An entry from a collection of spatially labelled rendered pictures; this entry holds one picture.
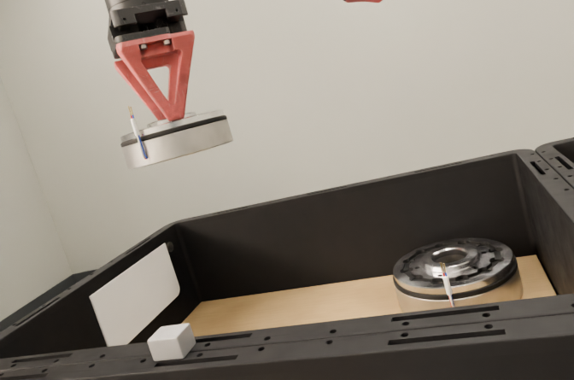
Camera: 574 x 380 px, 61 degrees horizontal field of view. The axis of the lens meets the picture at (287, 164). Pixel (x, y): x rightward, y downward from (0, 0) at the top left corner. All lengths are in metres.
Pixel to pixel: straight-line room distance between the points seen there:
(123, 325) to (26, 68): 3.84
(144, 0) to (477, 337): 0.38
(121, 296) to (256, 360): 0.28
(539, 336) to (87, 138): 3.89
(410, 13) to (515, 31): 0.63
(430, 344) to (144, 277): 0.36
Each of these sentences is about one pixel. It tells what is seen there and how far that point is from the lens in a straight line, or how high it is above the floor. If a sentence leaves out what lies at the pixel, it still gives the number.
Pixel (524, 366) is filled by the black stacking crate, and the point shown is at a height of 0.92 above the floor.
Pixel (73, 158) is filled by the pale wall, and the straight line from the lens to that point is 4.12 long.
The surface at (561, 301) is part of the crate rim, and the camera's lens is 0.23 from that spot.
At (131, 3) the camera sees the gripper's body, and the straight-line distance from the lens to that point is 0.47.
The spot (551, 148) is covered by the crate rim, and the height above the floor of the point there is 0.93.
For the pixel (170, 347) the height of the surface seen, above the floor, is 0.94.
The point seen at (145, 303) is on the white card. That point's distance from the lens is 0.52.
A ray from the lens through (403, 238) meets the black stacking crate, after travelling 0.51.
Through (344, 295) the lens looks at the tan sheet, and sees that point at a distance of 0.51.
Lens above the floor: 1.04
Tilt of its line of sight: 8 degrees down
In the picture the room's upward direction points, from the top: 16 degrees counter-clockwise
